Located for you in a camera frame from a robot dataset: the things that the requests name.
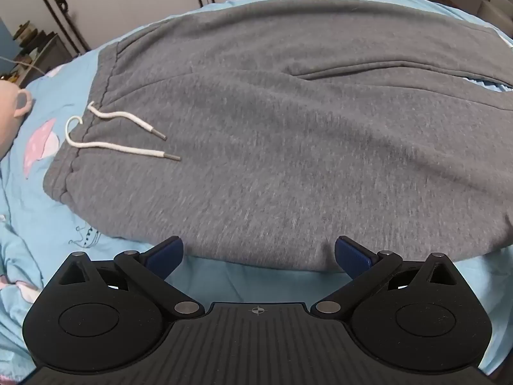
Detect grey sweat pants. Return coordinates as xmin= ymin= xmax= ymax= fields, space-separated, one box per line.
xmin=42 ymin=0 xmax=513 ymax=273

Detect white cable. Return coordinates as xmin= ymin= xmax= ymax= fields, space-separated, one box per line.
xmin=0 ymin=34 xmax=59 ymax=78

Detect pink soft toy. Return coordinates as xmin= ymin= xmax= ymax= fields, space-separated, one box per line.
xmin=0 ymin=79 xmax=33 ymax=159

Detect light blue printed bed sheet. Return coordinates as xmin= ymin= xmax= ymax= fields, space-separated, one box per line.
xmin=0 ymin=0 xmax=513 ymax=378

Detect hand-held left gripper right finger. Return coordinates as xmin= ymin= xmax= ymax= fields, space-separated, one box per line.
xmin=315 ymin=236 xmax=458 ymax=316

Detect dark cluttered side cabinet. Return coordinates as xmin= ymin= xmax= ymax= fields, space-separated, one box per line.
xmin=0 ymin=18 xmax=78 ymax=89

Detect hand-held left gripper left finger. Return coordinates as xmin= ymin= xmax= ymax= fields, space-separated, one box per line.
xmin=58 ymin=236 xmax=206 ymax=318

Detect grey upholstered chair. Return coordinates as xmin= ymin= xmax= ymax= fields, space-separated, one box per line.
xmin=477 ymin=0 xmax=513 ymax=33

